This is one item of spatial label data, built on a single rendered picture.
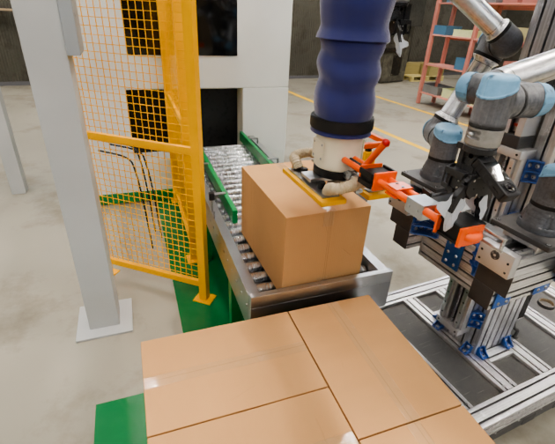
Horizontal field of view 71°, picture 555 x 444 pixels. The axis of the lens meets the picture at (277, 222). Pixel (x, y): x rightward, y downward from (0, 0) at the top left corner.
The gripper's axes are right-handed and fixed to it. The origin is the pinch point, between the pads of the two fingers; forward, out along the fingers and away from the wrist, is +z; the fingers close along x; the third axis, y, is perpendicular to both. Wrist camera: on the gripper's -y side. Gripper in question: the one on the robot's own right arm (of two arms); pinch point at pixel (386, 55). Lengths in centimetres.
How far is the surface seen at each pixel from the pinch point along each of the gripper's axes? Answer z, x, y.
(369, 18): -14, -39, -40
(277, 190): 57, 2, -48
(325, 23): -12, -28, -49
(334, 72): 1, -33, -47
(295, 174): 41, -20, -51
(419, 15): -18, 743, 694
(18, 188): 146, 269, -194
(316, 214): 58, -24, -42
